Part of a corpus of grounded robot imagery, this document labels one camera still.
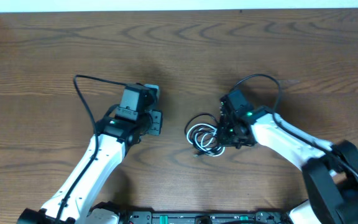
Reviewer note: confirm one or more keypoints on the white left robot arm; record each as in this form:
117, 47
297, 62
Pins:
121, 127

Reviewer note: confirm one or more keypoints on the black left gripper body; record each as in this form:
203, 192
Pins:
155, 122

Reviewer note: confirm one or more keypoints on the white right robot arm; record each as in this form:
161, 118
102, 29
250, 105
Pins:
330, 171

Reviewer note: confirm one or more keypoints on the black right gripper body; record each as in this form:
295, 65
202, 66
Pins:
224, 134

